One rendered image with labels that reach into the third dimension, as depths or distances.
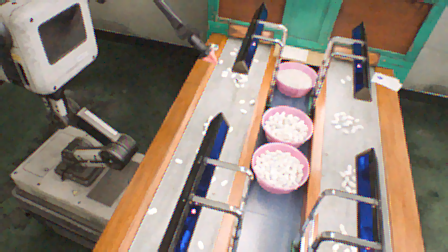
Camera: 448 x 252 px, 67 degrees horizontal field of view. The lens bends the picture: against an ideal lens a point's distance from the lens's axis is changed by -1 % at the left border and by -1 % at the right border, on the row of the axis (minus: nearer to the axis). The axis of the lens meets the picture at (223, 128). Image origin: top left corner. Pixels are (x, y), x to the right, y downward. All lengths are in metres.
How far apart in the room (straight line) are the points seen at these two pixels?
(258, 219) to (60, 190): 1.01
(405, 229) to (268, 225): 0.56
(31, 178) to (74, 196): 0.26
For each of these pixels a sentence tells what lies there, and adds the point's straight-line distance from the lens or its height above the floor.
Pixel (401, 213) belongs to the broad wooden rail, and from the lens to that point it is 1.67.
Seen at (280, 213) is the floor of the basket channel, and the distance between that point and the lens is 1.56.
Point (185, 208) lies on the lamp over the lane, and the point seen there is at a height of 1.11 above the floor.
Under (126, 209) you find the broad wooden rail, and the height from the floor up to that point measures 0.76.
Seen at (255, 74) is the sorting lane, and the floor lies 0.74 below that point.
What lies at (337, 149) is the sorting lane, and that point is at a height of 0.74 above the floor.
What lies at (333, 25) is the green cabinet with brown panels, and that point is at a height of 0.97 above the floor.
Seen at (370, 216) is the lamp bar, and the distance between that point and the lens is 1.16.
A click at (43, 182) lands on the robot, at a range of 1.99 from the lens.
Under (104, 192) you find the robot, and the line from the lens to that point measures 1.86.
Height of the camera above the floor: 1.99
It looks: 46 degrees down
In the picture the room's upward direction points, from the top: 7 degrees clockwise
